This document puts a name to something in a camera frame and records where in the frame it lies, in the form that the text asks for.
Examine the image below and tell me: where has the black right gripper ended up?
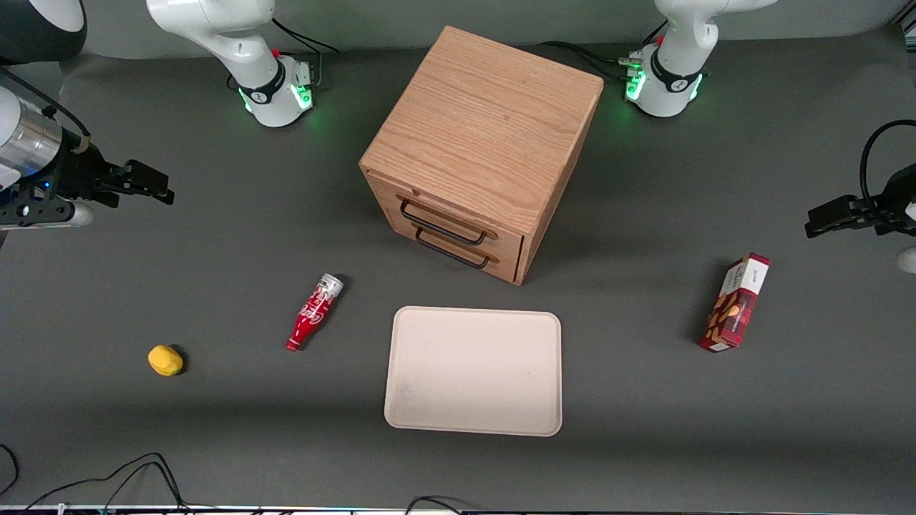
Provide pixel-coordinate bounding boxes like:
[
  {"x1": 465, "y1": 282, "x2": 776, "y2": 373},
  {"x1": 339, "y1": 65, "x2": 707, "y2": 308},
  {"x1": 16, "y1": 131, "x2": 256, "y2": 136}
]
[{"x1": 43, "y1": 134, "x2": 175, "y2": 208}]

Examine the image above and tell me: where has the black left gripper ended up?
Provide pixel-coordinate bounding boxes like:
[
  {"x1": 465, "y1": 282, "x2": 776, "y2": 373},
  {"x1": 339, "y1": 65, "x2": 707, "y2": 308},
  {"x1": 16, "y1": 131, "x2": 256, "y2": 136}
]
[{"x1": 804, "y1": 163, "x2": 916, "y2": 239}]

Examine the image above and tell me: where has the red coke bottle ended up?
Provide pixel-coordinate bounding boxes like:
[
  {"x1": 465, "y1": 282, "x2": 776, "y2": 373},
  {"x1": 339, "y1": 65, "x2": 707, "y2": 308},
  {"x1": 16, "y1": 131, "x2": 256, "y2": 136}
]
[{"x1": 286, "y1": 273, "x2": 345, "y2": 353}]

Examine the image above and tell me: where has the beige plastic tray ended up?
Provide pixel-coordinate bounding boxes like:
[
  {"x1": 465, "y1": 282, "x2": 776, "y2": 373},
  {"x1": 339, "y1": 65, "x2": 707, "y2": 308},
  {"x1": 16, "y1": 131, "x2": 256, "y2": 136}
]
[{"x1": 384, "y1": 306, "x2": 563, "y2": 438}]

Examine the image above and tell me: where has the red cookie box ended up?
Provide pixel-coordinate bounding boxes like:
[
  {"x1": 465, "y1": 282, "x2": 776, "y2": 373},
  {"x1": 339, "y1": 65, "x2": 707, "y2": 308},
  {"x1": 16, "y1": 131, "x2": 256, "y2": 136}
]
[{"x1": 698, "y1": 252, "x2": 771, "y2": 353}]

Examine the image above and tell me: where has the yellow lemon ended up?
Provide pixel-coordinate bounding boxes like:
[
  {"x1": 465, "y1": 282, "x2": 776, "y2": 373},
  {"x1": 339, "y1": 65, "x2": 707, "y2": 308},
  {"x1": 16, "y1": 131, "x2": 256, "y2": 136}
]
[{"x1": 148, "y1": 345, "x2": 185, "y2": 378}]

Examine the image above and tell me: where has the wooden drawer front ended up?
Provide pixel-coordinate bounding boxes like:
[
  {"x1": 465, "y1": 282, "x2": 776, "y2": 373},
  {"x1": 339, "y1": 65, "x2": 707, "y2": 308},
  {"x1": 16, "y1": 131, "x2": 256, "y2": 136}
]
[
  {"x1": 366, "y1": 172, "x2": 527, "y2": 267},
  {"x1": 386, "y1": 207, "x2": 522, "y2": 284}
]

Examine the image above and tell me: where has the wooden two-drawer cabinet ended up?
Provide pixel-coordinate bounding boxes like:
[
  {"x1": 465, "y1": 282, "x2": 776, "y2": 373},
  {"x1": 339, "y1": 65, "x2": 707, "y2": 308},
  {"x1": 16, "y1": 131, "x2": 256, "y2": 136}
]
[{"x1": 359, "y1": 26, "x2": 604, "y2": 286}]

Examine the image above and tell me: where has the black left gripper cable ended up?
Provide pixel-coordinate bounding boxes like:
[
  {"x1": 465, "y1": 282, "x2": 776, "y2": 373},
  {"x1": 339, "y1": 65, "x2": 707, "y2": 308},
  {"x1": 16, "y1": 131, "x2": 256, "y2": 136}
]
[{"x1": 859, "y1": 119, "x2": 916, "y2": 210}]

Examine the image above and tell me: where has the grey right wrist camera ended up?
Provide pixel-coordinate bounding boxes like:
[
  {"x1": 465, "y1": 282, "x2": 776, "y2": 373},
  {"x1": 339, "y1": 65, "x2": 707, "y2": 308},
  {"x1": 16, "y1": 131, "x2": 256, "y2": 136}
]
[{"x1": 0, "y1": 202, "x2": 94, "y2": 230}]

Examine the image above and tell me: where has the black right base cable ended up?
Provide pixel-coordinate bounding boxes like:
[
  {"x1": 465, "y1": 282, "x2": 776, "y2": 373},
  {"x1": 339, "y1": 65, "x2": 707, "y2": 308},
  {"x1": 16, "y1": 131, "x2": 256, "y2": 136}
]
[{"x1": 271, "y1": 17, "x2": 341, "y2": 88}]

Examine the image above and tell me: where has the black base cable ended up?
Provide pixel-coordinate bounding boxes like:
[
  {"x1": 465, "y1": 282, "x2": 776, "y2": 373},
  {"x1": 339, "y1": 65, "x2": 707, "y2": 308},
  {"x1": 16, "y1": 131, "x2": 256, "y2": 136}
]
[
  {"x1": 537, "y1": 20, "x2": 671, "y2": 84},
  {"x1": 271, "y1": 17, "x2": 341, "y2": 88}
]

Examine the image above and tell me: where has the black table edge cable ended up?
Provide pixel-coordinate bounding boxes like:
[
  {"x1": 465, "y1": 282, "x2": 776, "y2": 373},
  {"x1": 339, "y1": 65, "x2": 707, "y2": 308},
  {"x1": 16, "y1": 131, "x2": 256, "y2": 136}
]
[
  {"x1": 404, "y1": 495, "x2": 467, "y2": 515},
  {"x1": 24, "y1": 451, "x2": 287, "y2": 514},
  {"x1": 0, "y1": 443, "x2": 20, "y2": 499}
]

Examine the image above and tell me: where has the black metal drawer handle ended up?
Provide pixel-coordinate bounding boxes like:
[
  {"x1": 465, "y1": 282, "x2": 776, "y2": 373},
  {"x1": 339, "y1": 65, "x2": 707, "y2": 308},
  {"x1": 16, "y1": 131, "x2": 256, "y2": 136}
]
[
  {"x1": 415, "y1": 227, "x2": 494, "y2": 271},
  {"x1": 399, "y1": 198, "x2": 489, "y2": 247}
]

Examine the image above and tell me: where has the black left base cable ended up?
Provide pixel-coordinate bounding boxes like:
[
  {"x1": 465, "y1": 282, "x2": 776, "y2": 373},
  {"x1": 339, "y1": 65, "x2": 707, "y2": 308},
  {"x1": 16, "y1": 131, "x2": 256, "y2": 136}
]
[{"x1": 537, "y1": 20, "x2": 671, "y2": 84}]

